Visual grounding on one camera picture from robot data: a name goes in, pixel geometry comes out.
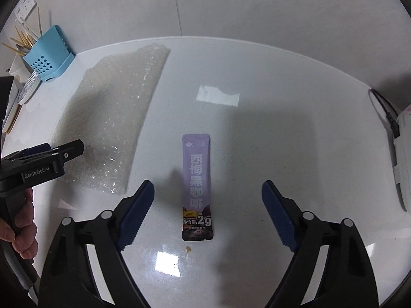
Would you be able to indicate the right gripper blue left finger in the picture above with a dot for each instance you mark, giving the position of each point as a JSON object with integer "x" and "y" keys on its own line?
{"x": 131, "y": 212}

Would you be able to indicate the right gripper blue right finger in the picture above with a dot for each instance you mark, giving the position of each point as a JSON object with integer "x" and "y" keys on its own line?
{"x": 283, "y": 212}

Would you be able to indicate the purple coffee stick sachet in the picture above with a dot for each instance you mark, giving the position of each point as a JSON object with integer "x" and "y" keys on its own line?
{"x": 197, "y": 219}

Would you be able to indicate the clear bubble wrap sheet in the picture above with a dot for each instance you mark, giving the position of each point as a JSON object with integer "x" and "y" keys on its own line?
{"x": 107, "y": 112}

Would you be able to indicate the person's left hand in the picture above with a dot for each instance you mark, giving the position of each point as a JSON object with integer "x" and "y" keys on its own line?
{"x": 25, "y": 244}

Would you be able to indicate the white striped plate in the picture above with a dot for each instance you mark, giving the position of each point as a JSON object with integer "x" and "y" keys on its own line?
{"x": 29, "y": 88}

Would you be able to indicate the white ceramic jug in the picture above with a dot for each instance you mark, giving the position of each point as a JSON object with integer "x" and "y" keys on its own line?
{"x": 17, "y": 69}

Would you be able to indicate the blue utensil holder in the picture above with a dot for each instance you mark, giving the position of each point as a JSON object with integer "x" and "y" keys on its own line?
{"x": 51, "y": 55}

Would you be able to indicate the white flowered rice cooker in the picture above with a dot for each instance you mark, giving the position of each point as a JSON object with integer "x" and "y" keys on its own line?
{"x": 402, "y": 169}

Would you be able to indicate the wooden chopsticks bundle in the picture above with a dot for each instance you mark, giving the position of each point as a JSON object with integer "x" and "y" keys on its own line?
{"x": 24, "y": 33}

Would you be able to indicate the left wall socket panel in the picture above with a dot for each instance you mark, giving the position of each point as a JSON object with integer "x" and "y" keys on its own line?
{"x": 24, "y": 8}

